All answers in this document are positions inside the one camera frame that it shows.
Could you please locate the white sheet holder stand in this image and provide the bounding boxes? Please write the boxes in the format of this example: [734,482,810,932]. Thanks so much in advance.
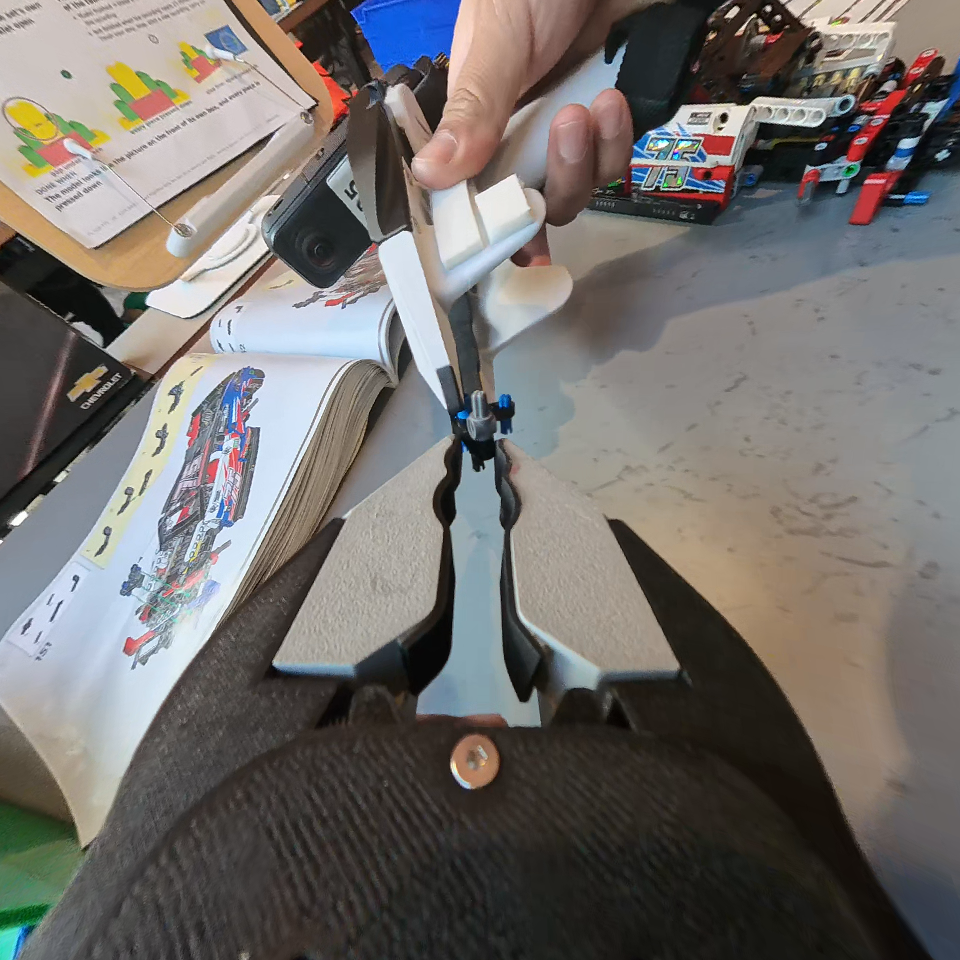
[146,112,315,316]

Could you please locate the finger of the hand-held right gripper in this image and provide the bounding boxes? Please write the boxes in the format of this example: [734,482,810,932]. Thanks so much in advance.
[377,228,460,421]
[438,255,575,423]

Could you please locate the grey desk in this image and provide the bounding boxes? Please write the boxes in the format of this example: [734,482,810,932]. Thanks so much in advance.
[0,172,960,960]

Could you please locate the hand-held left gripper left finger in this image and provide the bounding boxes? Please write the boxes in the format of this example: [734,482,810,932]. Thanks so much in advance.
[271,438,460,697]

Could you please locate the open building instruction book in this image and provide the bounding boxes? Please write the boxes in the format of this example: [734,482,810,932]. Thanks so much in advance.
[0,281,402,849]

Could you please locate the green plastic bin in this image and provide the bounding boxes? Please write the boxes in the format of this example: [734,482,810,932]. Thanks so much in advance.
[0,801,85,931]

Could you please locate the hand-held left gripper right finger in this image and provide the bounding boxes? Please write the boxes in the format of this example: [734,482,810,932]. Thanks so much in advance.
[495,441,684,705]

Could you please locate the black cardboard box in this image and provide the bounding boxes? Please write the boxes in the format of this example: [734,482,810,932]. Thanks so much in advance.
[0,281,147,526]

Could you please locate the black connector with blue pin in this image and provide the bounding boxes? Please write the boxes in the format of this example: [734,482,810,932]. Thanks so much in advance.
[452,390,519,472]

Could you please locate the blue plastic bin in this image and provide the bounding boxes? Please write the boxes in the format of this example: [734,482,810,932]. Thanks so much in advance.
[351,0,460,76]

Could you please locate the toy brick race car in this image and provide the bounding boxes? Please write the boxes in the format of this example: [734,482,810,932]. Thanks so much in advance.
[585,0,950,228]

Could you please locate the person's right hand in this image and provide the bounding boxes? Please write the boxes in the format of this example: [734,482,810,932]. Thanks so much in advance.
[411,0,639,267]

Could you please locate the wooden display board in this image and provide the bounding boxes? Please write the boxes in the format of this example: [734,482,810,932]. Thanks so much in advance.
[0,0,336,294]

